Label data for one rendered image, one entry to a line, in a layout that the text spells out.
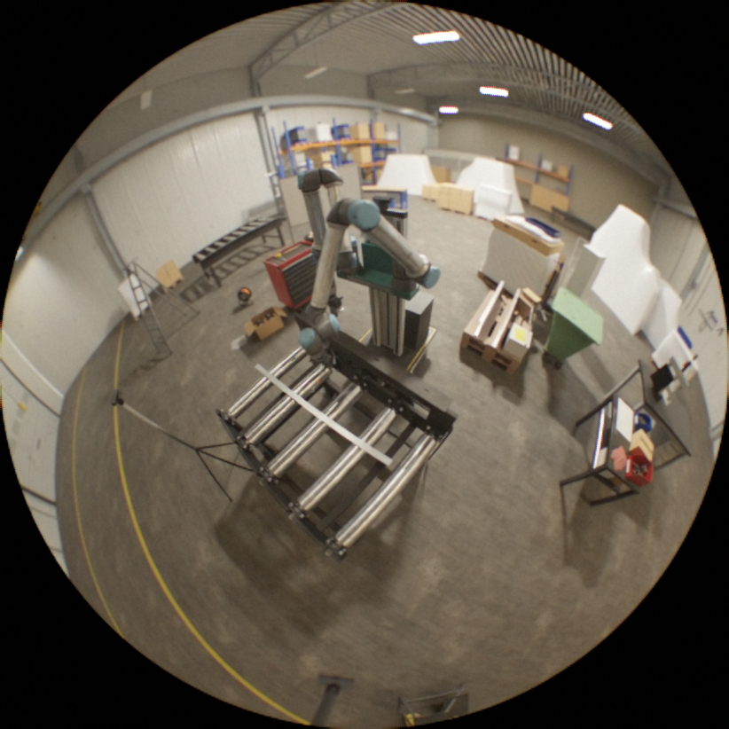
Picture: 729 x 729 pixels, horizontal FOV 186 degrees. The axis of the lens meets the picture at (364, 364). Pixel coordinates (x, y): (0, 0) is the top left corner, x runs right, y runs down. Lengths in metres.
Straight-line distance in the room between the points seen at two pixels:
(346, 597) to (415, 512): 1.07
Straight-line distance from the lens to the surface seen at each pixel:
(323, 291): 1.14
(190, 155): 11.11
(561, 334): 3.18
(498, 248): 4.24
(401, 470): 1.28
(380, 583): 2.31
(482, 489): 2.38
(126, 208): 10.77
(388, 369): 1.23
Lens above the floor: 2.17
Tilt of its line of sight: 53 degrees down
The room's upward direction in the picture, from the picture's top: 8 degrees counter-clockwise
